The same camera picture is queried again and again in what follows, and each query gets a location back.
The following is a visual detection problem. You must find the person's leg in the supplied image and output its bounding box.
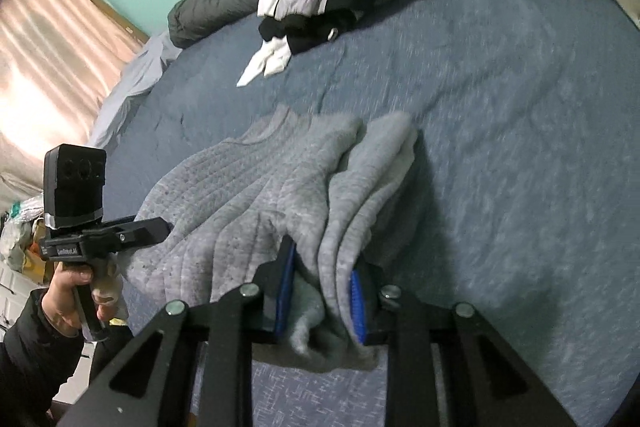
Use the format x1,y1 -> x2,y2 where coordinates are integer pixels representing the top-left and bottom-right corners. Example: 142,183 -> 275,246
85,322 -> 136,388

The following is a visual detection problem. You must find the pink curtain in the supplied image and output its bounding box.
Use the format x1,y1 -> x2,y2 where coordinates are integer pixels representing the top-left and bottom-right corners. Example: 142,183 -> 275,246
0,0 -> 151,208

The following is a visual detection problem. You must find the blue bed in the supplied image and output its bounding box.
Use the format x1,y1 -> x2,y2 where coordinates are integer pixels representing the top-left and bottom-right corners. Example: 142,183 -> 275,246
97,0 -> 640,427

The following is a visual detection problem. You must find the wooden window frame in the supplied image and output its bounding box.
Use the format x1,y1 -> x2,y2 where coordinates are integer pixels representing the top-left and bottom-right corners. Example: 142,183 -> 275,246
87,0 -> 151,45

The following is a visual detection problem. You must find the person's left hand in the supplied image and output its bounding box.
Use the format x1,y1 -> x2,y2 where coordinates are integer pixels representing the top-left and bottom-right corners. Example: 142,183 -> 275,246
42,268 -> 123,337

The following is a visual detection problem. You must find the white garment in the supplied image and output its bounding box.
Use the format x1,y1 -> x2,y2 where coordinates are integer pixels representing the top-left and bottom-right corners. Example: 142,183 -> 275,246
236,39 -> 292,88

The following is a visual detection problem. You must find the person's left forearm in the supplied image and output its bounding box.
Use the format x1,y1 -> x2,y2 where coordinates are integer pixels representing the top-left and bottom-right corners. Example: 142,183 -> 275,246
0,289 -> 86,427

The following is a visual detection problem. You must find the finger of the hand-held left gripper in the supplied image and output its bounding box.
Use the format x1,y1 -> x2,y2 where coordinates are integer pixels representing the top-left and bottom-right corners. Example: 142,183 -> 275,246
117,217 -> 173,250

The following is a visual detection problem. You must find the grey sweater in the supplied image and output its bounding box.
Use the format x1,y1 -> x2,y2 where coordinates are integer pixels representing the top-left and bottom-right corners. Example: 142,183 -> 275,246
120,104 -> 418,373

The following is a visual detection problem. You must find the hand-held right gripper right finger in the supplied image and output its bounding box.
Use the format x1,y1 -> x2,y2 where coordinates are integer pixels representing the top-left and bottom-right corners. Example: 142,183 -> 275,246
350,264 -> 576,427

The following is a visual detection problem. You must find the white plastic bag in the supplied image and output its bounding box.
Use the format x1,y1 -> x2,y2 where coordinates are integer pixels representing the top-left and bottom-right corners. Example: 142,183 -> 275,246
0,202 -> 46,273

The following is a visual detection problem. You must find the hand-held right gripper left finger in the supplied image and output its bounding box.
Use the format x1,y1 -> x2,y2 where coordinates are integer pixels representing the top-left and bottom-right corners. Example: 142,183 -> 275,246
60,237 -> 297,427

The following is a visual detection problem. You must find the black garment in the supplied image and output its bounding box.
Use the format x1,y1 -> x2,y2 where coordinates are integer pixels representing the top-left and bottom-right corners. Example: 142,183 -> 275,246
258,0 -> 376,55

